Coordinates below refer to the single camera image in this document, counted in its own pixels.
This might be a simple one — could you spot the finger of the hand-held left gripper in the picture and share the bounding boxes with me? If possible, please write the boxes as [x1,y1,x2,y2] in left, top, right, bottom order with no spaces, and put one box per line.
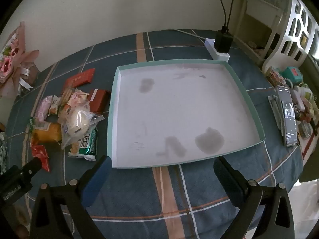
[20,157,42,180]

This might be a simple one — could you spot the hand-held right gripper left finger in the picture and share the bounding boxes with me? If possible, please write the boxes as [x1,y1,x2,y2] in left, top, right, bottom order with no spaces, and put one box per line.
[29,155,112,239]

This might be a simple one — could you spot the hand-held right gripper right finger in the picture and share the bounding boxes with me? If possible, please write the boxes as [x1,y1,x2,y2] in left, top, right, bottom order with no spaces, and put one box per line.
[213,156,296,239]

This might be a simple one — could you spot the orange and white snack packet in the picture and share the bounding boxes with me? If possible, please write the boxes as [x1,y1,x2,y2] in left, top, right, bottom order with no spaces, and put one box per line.
[30,121,63,146]

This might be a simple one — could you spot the clear bag with white bun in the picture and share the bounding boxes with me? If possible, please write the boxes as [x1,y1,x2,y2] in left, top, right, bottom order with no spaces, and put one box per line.
[60,105,105,150]

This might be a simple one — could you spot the teal-edged white tray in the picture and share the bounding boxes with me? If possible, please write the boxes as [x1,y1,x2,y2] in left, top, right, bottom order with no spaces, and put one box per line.
[107,59,265,169]

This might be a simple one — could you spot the dark red snack box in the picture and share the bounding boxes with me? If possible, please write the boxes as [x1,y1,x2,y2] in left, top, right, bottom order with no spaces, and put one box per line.
[88,89,112,113]

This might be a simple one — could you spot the small red snack packet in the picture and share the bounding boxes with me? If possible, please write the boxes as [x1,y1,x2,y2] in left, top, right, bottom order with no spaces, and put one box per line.
[30,144,51,173]

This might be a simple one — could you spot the green and white snack packet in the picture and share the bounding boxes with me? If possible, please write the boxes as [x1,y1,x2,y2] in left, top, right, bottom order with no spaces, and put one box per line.
[68,127,98,161]

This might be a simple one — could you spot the blue plaid tablecloth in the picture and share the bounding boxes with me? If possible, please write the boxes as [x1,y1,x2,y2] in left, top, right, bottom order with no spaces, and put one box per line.
[5,29,306,239]

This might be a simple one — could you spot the brown striped cracker packet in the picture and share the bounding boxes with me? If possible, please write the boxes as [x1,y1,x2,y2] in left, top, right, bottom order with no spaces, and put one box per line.
[60,89,75,107]

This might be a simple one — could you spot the grey phone stand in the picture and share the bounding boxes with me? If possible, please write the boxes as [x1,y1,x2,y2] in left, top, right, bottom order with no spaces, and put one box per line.
[268,95,287,136]

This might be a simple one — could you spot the black smartphone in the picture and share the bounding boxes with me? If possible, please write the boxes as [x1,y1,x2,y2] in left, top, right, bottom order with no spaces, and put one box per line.
[277,85,298,147]

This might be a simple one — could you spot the pink flower bouquet with ribbons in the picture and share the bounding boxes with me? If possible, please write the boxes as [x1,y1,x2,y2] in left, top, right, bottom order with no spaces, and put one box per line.
[0,21,40,99]

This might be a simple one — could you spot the pile of assorted small things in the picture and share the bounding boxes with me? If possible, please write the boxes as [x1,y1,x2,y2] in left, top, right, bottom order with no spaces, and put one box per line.
[293,82,319,140]

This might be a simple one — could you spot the colourful patterned box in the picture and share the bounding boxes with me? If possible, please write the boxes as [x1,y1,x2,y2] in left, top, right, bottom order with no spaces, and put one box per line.
[265,66,286,86]

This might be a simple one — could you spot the white power strip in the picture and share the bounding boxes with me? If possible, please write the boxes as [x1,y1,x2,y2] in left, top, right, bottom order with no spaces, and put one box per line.
[205,38,230,61]

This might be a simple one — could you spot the teal container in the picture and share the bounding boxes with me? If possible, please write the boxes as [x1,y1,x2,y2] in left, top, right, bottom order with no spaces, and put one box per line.
[283,66,303,85]

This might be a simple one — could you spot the white lattice shelf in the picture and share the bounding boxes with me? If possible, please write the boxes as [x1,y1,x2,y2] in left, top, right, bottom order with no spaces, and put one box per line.
[262,0,319,72]

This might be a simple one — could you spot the black cable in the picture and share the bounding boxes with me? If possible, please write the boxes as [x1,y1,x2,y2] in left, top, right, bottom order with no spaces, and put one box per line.
[227,0,241,28]
[217,0,227,28]

